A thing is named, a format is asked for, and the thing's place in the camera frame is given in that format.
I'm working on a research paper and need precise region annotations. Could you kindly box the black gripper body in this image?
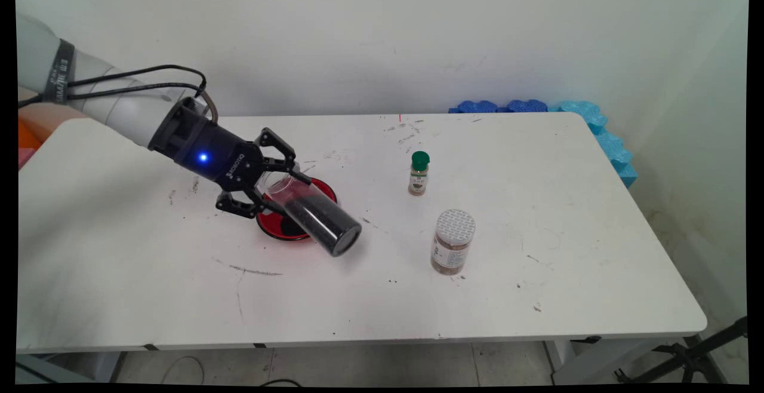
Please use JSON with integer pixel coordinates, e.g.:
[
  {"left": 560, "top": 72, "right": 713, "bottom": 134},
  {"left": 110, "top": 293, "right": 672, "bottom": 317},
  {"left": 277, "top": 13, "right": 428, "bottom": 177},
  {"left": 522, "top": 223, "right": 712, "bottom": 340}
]
[{"left": 147, "top": 96, "right": 267, "bottom": 194}]

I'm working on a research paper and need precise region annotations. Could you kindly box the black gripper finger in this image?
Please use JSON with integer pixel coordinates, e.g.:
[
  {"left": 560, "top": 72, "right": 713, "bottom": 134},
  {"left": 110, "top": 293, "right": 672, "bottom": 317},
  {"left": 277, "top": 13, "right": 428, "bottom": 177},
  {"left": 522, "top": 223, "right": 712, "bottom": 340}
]
[
  {"left": 215, "top": 189, "right": 285, "bottom": 220},
  {"left": 255, "top": 127, "right": 312, "bottom": 186}
]

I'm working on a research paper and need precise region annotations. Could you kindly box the clear jar with black seeds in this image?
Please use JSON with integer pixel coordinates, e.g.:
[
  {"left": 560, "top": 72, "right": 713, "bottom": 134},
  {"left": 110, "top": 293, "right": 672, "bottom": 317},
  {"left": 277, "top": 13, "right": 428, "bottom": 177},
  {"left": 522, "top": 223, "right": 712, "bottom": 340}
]
[{"left": 258, "top": 169, "right": 363, "bottom": 257}]

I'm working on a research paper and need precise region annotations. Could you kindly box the red bowl with black rim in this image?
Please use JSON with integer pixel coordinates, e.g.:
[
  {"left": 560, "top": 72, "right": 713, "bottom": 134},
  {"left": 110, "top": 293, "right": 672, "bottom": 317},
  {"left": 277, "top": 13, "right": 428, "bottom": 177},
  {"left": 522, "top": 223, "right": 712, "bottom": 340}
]
[{"left": 257, "top": 177, "right": 338, "bottom": 242}]

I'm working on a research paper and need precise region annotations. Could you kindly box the small spice bottle green cap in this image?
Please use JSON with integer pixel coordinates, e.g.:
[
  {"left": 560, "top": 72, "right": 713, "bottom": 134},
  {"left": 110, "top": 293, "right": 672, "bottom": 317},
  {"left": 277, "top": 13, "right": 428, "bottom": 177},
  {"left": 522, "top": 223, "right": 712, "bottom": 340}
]
[{"left": 408, "top": 151, "right": 431, "bottom": 197}]

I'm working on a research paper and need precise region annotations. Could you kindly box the peanut jar with white lid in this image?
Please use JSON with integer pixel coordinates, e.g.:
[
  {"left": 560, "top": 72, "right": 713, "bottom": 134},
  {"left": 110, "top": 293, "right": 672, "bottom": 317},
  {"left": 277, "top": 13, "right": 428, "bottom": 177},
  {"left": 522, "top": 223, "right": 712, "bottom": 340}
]
[{"left": 431, "top": 208, "right": 476, "bottom": 275}]

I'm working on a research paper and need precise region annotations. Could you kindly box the orange box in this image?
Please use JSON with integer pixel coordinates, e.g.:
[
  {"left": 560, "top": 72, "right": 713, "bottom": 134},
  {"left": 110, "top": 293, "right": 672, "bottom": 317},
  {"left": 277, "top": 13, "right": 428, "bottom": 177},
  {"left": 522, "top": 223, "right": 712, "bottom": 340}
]
[{"left": 18, "top": 119, "right": 44, "bottom": 150}]

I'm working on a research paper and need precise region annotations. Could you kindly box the white table leg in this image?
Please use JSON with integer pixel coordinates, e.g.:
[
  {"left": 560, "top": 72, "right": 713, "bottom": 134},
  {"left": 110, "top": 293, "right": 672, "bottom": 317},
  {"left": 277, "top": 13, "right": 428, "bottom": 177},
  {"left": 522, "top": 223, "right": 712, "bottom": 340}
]
[
  {"left": 546, "top": 338, "right": 687, "bottom": 385},
  {"left": 90, "top": 351, "right": 127, "bottom": 383}
]

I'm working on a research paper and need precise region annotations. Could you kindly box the light blue foam mat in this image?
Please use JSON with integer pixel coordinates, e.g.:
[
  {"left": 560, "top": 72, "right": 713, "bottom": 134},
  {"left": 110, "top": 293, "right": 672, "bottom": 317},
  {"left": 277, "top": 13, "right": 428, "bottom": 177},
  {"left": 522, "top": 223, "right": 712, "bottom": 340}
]
[{"left": 549, "top": 100, "right": 638, "bottom": 189}]

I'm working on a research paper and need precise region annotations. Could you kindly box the black tripod stand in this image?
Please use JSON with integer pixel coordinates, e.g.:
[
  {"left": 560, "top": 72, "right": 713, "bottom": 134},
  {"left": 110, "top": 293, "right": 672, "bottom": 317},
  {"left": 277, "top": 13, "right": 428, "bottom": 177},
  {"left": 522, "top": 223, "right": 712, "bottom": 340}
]
[{"left": 615, "top": 315, "right": 748, "bottom": 383}]

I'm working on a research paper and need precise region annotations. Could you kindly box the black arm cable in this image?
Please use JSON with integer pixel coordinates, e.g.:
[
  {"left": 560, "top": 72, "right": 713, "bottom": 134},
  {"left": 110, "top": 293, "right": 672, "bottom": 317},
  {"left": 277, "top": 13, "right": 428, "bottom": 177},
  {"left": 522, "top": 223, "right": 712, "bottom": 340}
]
[
  {"left": 64, "top": 64, "right": 208, "bottom": 100},
  {"left": 18, "top": 82, "right": 204, "bottom": 109}
]

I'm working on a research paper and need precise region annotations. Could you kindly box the grey floor cable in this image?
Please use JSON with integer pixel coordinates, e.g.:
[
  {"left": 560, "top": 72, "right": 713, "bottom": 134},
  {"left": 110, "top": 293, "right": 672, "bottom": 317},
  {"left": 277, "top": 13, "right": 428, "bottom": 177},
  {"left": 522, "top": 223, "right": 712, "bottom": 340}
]
[{"left": 161, "top": 355, "right": 207, "bottom": 385}]

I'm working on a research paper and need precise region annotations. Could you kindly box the black velcro strap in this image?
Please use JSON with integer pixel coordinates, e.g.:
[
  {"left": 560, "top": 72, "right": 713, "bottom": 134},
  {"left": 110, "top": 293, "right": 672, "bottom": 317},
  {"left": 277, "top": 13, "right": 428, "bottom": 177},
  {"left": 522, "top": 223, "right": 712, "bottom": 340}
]
[{"left": 43, "top": 39, "right": 76, "bottom": 106}]

